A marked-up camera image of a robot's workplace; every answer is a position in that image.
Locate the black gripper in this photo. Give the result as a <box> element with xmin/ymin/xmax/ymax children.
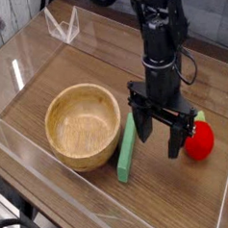
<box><xmin>127</xmin><ymin>81</ymin><xmax>197</xmax><ymax>159</ymax></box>

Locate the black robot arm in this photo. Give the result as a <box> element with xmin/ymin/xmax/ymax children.
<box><xmin>89</xmin><ymin>0</ymin><xmax>197</xmax><ymax>159</ymax></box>

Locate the wooden bowl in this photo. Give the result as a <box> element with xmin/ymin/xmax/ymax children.
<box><xmin>45</xmin><ymin>83</ymin><xmax>121</xmax><ymax>172</ymax></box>

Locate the green rectangular block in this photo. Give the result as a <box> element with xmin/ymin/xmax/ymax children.
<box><xmin>116</xmin><ymin>113</ymin><xmax>137</xmax><ymax>183</ymax></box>

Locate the clear acrylic front wall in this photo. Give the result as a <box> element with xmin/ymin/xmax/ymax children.
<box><xmin>0</xmin><ymin>118</ymin><xmax>155</xmax><ymax>228</ymax></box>

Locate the red toy fruit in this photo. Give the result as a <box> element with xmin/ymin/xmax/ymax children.
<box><xmin>185</xmin><ymin>111</ymin><xmax>215</xmax><ymax>161</ymax></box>

